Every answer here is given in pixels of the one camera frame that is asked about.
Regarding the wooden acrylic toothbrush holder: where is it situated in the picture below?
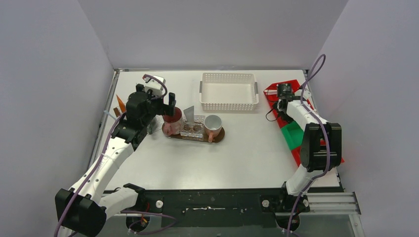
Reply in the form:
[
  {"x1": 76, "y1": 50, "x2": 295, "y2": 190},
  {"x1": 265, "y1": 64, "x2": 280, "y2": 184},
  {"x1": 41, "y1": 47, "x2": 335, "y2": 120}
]
[{"x1": 113, "y1": 107, "x2": 121, "y2": 117}]

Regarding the clear acrylic toothbrush holder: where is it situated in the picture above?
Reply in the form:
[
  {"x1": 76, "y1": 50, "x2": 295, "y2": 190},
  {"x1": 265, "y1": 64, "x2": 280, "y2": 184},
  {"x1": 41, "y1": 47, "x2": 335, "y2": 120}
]
[{"x1": 180, "y1": 115, "x2": 206, "y2": 139}]

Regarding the white pink toothbrush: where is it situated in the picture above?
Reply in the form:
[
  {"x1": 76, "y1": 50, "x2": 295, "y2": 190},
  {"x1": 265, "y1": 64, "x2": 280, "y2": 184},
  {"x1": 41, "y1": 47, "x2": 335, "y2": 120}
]
[{"x1": 264, "y1": 90, "x2": 277, "y2": 94}]

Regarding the brown oval wooden tray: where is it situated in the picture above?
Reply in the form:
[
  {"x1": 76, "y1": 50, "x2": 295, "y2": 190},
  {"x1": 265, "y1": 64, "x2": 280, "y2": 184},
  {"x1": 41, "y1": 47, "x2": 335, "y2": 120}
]
[{"x1": 167, "y1": 128, "x2": 225, "y2": 144}]

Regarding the orange capped toothpaste tube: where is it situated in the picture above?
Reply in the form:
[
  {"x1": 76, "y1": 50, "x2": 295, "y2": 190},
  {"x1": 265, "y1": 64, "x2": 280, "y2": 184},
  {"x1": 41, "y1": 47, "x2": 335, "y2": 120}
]
[{"x1": 183, "y1": 106, "x2": 195, "y2": 125}]

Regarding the green plastic tray insert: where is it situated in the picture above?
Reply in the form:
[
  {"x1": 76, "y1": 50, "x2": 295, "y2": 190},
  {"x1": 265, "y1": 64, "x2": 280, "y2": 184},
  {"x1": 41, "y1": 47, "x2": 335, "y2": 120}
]
[{"x1": 281, "y1": 121, "x2": 304, "y2": 150}]

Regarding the light blue toothbrush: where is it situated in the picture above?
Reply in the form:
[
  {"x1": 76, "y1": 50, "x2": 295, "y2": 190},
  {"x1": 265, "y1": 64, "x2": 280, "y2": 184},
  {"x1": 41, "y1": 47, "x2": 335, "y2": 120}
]
[{"x1": 103, "y1": 110, "x2": 118, "y2": 120}]

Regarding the white perforated plastic basket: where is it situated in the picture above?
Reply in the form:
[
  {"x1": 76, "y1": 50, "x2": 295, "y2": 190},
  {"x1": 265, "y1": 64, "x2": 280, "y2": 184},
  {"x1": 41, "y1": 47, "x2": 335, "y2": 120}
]
[{"x1": 199, "y1": 73, "x2": 259, "y2": 113}]

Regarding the pink ghost pattern mug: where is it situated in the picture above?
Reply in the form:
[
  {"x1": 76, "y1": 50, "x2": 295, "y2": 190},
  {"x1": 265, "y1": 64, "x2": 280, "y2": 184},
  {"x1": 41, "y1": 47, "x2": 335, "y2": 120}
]
[{"x1": 162, "y1": 107, "x2": 183, "y2": 136}]

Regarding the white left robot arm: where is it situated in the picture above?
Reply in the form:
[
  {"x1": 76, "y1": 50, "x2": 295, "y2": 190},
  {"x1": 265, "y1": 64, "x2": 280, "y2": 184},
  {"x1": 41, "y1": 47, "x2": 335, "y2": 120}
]
[{"x1": 54, "y1": 84, "x2": 176, "y2": 237}]

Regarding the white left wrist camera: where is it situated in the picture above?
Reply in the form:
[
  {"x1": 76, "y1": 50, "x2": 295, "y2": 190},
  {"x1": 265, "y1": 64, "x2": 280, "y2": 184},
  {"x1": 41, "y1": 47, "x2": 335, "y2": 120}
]
[{"x1": 143, "y1": 75, "x2": 166, "y2": 98}]

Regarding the orange-pink mug white inside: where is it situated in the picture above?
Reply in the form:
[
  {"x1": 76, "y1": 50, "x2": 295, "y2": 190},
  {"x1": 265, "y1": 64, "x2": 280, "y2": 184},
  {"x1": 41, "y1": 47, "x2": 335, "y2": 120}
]
[{"x1": 204, "y1": 115, "x2": 222, "y2": 143}]

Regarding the red plastic organizer tray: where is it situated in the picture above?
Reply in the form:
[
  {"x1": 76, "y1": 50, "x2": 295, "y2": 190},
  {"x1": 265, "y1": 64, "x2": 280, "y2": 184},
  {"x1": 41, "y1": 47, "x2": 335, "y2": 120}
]
[{"x1": 263, "y1": 80, "x2": 344, "y2": 165}]

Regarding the clear textured acrylic tray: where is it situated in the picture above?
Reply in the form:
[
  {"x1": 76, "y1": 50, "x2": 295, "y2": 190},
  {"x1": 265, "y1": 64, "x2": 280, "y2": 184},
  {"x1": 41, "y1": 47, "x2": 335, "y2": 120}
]
[{"x1": 147, "y1": 116, "x2": 164, "y2": 135}]

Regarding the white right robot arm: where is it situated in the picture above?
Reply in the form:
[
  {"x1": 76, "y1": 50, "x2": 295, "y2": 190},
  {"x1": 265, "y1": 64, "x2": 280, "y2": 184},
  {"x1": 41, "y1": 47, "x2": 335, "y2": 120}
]
[{"x1": 275, "y1": 83, "x2": 342, "y2": 212}]

